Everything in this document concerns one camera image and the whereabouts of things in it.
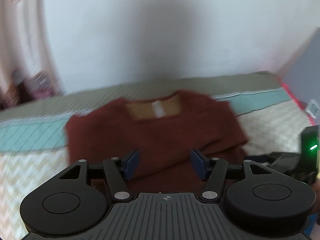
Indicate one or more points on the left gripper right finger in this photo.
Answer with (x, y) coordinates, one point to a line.
(255, 198)

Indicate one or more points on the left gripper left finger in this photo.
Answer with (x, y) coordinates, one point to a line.
(79, 197)

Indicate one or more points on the dark red knit sweater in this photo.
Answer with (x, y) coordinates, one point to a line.
(191, 121)

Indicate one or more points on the patterned bed cover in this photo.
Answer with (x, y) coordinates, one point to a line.
(33, 142)

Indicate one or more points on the pink lace curtain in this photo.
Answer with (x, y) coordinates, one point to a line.
(27, 69)

